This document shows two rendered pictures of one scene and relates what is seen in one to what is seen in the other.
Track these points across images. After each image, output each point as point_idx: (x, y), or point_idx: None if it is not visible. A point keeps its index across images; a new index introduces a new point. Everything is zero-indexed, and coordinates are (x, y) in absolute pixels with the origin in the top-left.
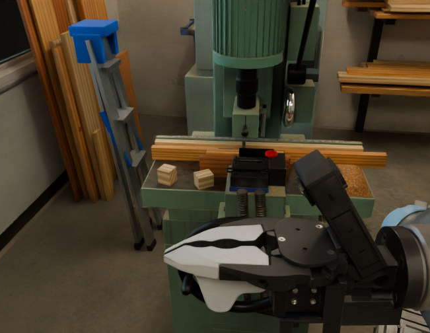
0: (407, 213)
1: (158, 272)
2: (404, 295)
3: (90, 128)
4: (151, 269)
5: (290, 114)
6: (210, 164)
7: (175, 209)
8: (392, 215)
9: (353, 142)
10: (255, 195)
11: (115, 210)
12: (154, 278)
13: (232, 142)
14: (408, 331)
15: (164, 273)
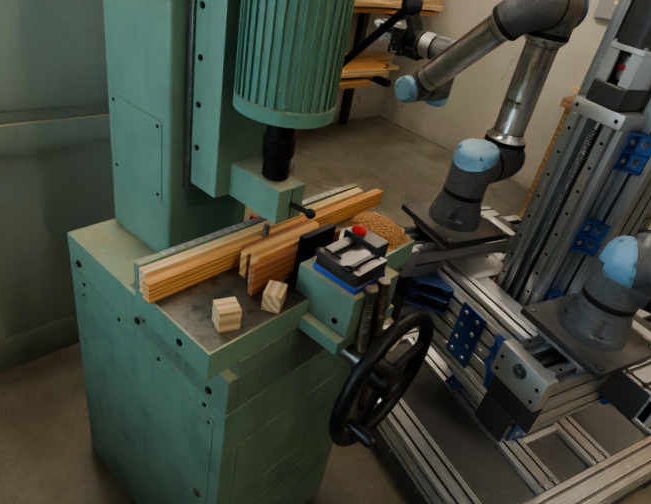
0: (636, 245)
1: (18, 491)
2: None
3: None
4: (0, 495)
5: (292, 171)
6: (266, 272)
7: (248, 358)
8: (623, 250)
9: (349, 186)
10: (383, 286)
11: None
12: (22, 503)
13: (245, 230)
14: (509, 343)
15: (31, 485)
